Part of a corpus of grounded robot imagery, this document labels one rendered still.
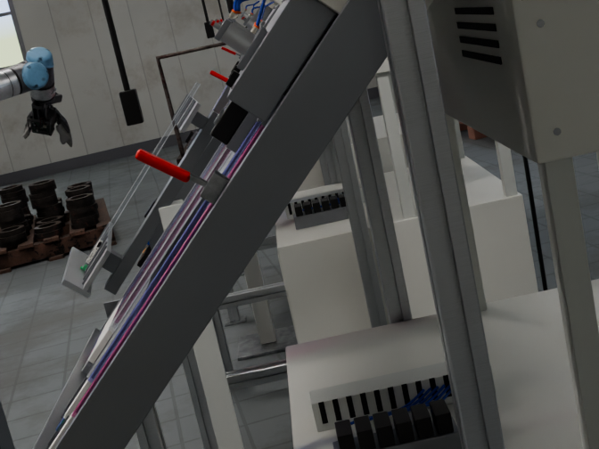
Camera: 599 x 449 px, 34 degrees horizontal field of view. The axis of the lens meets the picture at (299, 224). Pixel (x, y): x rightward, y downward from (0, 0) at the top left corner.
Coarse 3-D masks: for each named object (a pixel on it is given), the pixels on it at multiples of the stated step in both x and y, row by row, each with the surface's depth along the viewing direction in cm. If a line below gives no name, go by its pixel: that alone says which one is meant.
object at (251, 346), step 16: (256, 256) 356; (256, 272) 357; (256, 304) 360; (256, 320) 361; (272, 320) 366; (256, 336) 374; (272, 336) 363; (288, 336) 366; (240, 352) 360; (256, 352) 357; (272, 352) 355
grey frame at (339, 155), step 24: (336, 144) 240; (336, 168) 316; (360, 192) 243; (360, 216) 244; (360, 240) 245; (360, 264) 246; (216, 312) 325; (384, 312) 250; (192, 360) 250; (192, 384) 251
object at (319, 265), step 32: (320, 192) 307; (480, 192) 260; (288, 224) 272; (320, 224) 263; (416, 224) 249; (480, 224) 250; (512, 224) 250; (288, 256) 249; (320, 256) 250; (352, 256) 250; (416, 256) 251; (480, 256) 251; (512, 256) 252; (288, 288) 251; (320, 288) 252; (352, 288) 252; (416, 288) 253; (512, 288) 254; (320, 320) 253; (352, 320) 254
